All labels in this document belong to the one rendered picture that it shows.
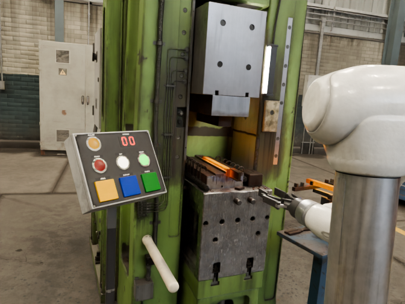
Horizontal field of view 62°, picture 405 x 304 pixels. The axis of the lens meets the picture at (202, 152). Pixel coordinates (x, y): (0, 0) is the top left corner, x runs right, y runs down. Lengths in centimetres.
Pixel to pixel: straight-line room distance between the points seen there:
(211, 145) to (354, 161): 162
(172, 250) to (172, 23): 114
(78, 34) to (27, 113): 189
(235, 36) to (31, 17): 634
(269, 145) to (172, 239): 74
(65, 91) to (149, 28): 531
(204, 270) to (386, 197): 126
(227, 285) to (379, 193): 135
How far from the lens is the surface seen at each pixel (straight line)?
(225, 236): 171
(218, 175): 165
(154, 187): 137
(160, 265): 153
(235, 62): 163
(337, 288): 65
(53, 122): 694
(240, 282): 188
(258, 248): 184
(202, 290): 180
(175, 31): 168
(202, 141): 211
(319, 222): 110
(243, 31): 166
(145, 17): 165
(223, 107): 160
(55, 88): 689
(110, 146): 133
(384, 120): 57
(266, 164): 194
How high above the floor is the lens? 137
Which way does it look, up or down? 10 degrees down
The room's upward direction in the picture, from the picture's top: 4 degrees clockwise
